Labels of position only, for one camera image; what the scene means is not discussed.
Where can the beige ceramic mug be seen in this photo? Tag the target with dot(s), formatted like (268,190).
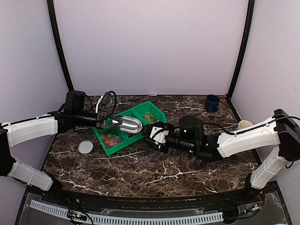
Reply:
(243,124)

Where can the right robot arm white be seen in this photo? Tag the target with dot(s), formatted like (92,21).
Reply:
(280,131)

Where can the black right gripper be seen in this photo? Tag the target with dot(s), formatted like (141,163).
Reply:
(157,147)

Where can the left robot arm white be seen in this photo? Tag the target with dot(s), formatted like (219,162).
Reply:
(16,133)

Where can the white round lid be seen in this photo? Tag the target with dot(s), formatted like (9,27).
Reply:
(85,147)

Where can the red-orange gummy candies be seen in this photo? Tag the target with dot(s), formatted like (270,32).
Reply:
(110,140)

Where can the yellow-green gummy candies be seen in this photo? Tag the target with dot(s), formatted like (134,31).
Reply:
(150,118)

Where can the white slotted cable duct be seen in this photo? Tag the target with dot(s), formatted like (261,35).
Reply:
(122,217)

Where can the dark blue mug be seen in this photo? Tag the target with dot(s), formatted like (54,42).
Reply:
(212,103)

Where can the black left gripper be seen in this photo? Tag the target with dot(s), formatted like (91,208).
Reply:
(103,123)

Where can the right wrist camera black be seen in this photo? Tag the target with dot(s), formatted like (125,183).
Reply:
(158,134)

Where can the black front rail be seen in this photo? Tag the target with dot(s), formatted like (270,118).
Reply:
(220,201)

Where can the green three-compartment candy bin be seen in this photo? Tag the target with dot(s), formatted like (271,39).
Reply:
(128,139)

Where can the silver metal scoop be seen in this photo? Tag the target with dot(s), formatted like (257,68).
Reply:
(129,124)

